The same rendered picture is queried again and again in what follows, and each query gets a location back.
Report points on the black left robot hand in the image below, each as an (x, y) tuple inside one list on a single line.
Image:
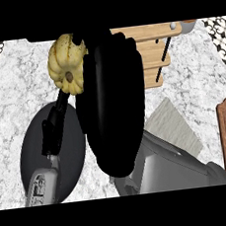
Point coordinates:
[(52, 133)]

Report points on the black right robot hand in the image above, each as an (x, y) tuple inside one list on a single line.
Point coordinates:
[(113, 111)]

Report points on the yellow squash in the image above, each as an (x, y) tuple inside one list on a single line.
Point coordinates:
[(64, 62)]

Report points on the pale grey rectangular placemat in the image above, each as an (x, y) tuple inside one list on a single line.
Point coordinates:
[(172, 124)]

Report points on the wooden tiered shelf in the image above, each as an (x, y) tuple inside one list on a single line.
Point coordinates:
[(151, 52)]

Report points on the grey bowl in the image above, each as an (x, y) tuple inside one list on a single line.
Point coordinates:
[(187, 25)]

